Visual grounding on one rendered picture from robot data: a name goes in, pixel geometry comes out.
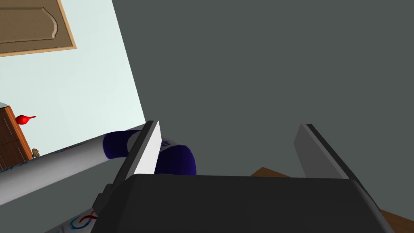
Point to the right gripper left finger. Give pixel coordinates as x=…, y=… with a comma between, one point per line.
x=147, y=155

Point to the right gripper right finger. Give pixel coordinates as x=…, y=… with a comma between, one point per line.
x=318, y=158

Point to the blue and white round object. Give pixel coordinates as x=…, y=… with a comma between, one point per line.
x=176, y=161

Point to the red vase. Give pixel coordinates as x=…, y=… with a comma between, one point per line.
x=22, y=119

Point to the brown wooden cabinet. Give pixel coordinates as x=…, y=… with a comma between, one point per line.
x=11, y=142

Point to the brown panelled door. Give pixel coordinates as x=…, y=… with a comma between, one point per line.
x=29, y=26

